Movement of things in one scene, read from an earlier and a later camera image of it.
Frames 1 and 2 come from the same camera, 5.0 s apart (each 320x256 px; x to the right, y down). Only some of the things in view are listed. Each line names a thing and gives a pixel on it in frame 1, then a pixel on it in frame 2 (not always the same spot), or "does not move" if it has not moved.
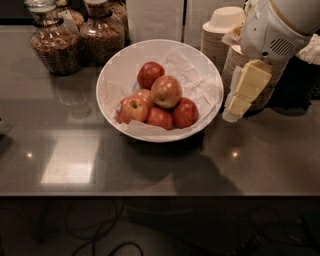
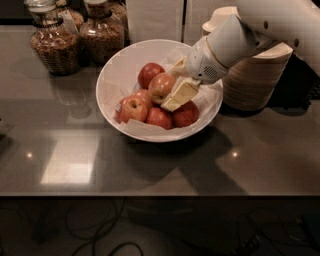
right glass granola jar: (101, 34) does not move
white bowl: (159, 90) does not move
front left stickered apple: (131, 108) does not move
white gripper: (266, 35) to (202, 64)
